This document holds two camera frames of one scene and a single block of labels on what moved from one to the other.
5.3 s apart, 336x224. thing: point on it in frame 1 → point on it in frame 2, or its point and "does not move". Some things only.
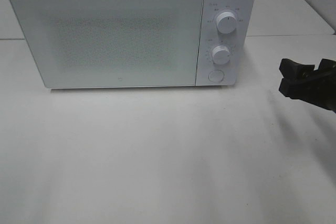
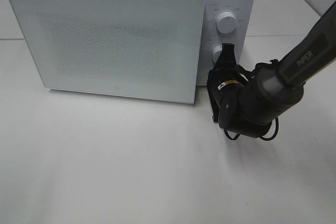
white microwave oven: [111, 30] does not move
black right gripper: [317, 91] → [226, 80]
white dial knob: [226, 22] does not move
